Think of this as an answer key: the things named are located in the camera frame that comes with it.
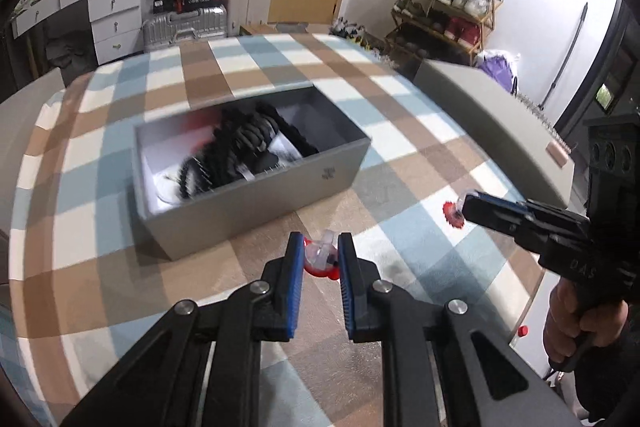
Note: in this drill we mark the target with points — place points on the small black box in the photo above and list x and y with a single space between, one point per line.
162 4

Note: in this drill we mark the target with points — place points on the clear red hair clip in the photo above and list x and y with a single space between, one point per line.
320 257

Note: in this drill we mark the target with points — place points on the person's right hand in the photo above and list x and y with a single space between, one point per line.
562 322

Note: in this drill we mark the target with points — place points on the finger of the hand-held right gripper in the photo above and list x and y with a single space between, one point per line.
500 214

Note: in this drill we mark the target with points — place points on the grey bed footboard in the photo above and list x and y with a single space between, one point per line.
480 107

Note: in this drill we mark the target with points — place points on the long black stick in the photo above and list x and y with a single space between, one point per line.
565 57

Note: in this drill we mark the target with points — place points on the white dresser with drawers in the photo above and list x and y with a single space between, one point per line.
112 2

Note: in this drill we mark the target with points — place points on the shoes on floor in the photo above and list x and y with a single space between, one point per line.
350 29

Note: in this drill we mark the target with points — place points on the person's right forearm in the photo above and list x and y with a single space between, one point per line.
615 382

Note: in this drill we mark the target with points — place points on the red bottle cap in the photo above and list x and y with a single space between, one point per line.
522 331

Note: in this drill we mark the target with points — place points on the silver suitcase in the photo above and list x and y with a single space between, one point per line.
185 24

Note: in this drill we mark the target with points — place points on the dark cabinet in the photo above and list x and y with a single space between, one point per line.
615 72

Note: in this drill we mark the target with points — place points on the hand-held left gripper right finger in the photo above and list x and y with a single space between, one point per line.
347 287

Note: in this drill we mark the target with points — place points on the purple bag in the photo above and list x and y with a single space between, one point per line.
497 67

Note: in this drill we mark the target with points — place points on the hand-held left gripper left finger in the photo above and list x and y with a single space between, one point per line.
295 287

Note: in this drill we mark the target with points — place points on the grey cardboard box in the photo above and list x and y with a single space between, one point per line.
240 212

